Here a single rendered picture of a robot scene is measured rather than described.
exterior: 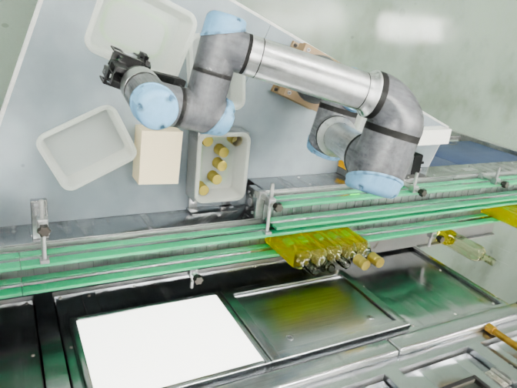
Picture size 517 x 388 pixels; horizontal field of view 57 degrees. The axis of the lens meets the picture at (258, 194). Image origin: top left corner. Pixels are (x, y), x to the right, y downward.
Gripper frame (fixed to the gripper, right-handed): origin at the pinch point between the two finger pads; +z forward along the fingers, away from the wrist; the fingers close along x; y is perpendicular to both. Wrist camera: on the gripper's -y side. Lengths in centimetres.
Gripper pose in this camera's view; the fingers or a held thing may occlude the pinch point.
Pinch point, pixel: (129, 63)
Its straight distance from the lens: 117.2
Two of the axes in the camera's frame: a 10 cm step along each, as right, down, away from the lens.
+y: -8.1, -2.2, -5.5
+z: -4.1, -4.7, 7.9
